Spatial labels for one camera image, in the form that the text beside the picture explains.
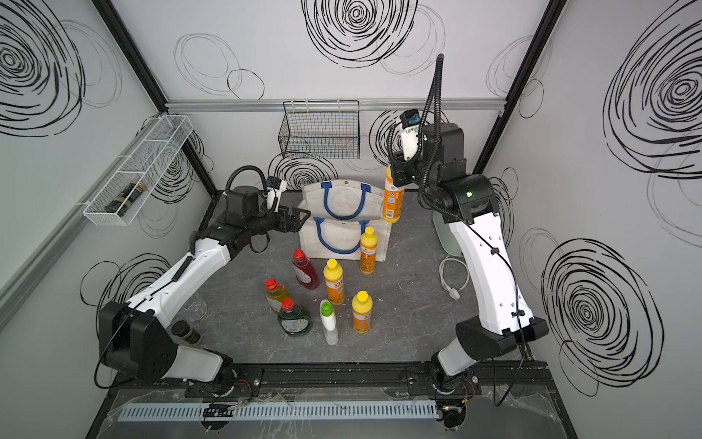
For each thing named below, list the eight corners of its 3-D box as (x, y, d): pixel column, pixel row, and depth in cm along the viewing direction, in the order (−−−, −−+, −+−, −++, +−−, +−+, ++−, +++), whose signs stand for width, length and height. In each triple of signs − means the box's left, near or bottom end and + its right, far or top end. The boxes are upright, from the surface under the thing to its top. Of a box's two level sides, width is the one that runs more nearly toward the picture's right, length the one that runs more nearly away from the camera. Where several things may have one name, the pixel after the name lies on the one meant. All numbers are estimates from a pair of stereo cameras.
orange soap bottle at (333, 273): (327, 301, 90) (321, 268, 73) (335, 291, 92) (331, 257, 75) (338, 308, 88) (333, 276, 71) (345, 298, 90) (343, 265, 73)
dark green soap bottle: (285, 336, 83) (273, 317, 71) (288, 318, 87) (277, 297, 74) (310, 336, 83) (302, 317, 71) (312, 318, 87) (305, 297, 74)
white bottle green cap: (325, 345, 82) (319, 324, 67) (325, 320, 87) (319, 295, 72) (338, 344, 82) (334, 323, 67) (337, 319, 87) (333, 294, 72)
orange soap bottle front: (355, 337, 83) (356, 309, 65) (351, 324, 86) (350, 294, 68) (370, 332, 84) (374, 303, 66) (365, 319, 87) (368, 288, 69)
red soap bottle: (299, 283, 95) (288, 255, 80) (307, 276, 96) (299, 247, 82) (310, 295, 92) (301, 268, 77) (318, 287, 94) (312, 259, 79)
